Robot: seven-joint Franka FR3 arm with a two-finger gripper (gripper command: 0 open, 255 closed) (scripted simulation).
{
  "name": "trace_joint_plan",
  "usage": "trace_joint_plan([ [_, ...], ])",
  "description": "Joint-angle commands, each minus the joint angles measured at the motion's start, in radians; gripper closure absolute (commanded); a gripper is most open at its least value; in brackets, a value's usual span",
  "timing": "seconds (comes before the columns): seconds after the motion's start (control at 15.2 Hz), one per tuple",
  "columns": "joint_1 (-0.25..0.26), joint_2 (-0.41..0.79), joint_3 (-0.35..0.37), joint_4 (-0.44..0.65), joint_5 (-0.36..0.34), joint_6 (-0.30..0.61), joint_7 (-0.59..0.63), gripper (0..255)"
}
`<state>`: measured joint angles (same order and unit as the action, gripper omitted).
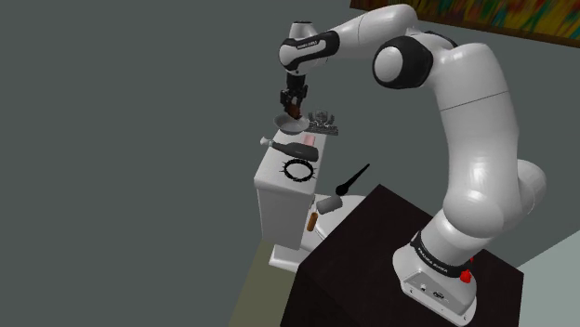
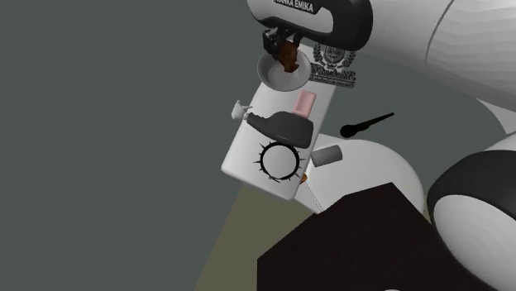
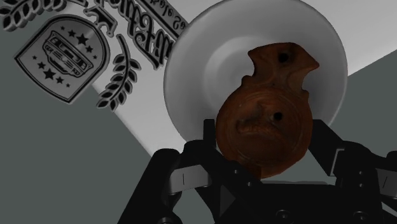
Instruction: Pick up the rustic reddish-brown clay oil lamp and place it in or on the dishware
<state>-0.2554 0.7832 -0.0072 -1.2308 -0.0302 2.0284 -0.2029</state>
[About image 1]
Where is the black spiky ring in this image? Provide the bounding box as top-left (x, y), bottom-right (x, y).
top-left (280, 157), bottom-right (316, 184)

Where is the colourful wall picture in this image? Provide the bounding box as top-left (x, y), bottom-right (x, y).
top-left (349, 0), bottom-right (580, 49)

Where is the grey cylinder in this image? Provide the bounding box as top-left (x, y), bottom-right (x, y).
top-left (315, 194), bottom-right (344, 216)

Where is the black brush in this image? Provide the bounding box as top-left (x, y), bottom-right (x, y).
top-left (335, 163), bottom-right (371, 197)

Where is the dark robot stand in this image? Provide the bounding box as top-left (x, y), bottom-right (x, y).
top-left (280, 183), bottom-right (525, 327)

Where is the grey bowl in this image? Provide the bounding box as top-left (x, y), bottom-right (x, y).
top-left (273, 113), bottom-right (311, 136)

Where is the dark bottle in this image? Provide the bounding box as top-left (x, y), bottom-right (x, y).
top-left (259, 137), bottom-right (320, 164)

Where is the white toilet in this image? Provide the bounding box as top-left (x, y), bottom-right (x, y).
top-left (253, 127), bottom-right (368, 274)

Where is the silver ornate figure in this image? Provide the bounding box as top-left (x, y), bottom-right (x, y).
top-left (307, 109), bottom-right (340, 137)

